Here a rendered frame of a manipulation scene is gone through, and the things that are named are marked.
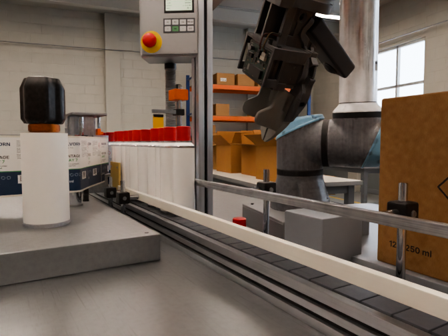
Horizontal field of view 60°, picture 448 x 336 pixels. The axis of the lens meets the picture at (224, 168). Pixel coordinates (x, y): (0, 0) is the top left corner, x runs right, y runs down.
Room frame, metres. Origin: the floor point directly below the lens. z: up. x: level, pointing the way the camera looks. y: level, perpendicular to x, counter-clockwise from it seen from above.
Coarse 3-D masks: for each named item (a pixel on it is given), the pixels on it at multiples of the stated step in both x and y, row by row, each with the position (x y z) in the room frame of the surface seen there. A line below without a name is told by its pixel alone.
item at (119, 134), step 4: (120, 132) 1.26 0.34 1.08; (120, 136) 1.26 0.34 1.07; (120, 140) 1.26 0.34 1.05; (116, 144) 1.26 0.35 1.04; (120, 144) 1.25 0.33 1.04; (116, 148) 1.25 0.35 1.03; (120, 148) 1.25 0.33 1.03; (116, 152) 1.25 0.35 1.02; (120, 152) 1.25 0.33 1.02; (116, 156) 1.25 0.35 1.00; (120, 156) 1.25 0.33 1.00; (116, 160) 1.25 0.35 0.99; (120, 160) 1.25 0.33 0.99
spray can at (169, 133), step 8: (168, 128) 0.91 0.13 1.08; (168, 136) 0.91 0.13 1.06; (168, 144) 0.91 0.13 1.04; (160, 152) 0.92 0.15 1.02; (168, 152) 0.91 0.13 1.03; (160, 160) 0.92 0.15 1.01; (168, 160) 0.91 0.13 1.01; (160, 168) 0.92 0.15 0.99; (168, 168) 0.91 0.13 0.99; (160, 176) 0.92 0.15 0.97; (168, 176) 0.91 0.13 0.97; (160, 184) 0.92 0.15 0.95; (168, 184) 0.91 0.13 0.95; (160, 192) 0.92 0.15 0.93; (168, 192) 0.91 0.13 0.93; (168, 200) 0.91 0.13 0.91
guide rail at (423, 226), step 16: (240, 192) 0.74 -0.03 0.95; (256, 192) 0.69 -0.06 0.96; (272, 192) 0.67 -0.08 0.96; (304, 208) 0.58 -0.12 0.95; (320, 208) 0.56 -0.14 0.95; (336, 208) 0.53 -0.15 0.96; (352, 208) 0.51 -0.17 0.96; (384, 224) 0.46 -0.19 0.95; (400, 224) 0.45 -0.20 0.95; (416, 224) 0.43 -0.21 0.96; (432, 224) 0.41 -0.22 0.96
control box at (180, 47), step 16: (144, 0) 1.09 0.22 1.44; (160, 0) 1.09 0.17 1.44; (144, 16) 1.09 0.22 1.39; (160, 16) 1.09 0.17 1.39; (176, 16) 1.09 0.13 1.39; (192, 16) 1.08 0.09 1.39; (144, 32) 1.09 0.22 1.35; (160, 32) 1.09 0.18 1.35; (144, 48) 1.09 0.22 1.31; (160, 48) 1.09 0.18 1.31; (176, 48) 1.09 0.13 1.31; (192, 48) 1.08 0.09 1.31
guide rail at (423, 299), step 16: (160, 208) 0.89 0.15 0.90; (176, 208) 0.81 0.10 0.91; (208, 224) 0.69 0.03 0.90; (224, 224) 0.64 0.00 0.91; (256, 240) 0.56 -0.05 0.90; (272, 240) 0.53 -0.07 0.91; (288, 256) 0.50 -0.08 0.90; (304, 256) 0.47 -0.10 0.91; (320, 256) 0.45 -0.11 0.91; (336, 272) 0.43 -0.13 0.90; (352, 272) 0.41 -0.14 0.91; (368, 272) 0.39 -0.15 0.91; (368, 288) 0.39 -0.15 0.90; (384, 288) 0.38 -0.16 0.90; (400, 288) 0.36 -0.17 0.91; (416, 288) 0.35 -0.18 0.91; (416, 304) 0.35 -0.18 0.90; (432, 304) 0.33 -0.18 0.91
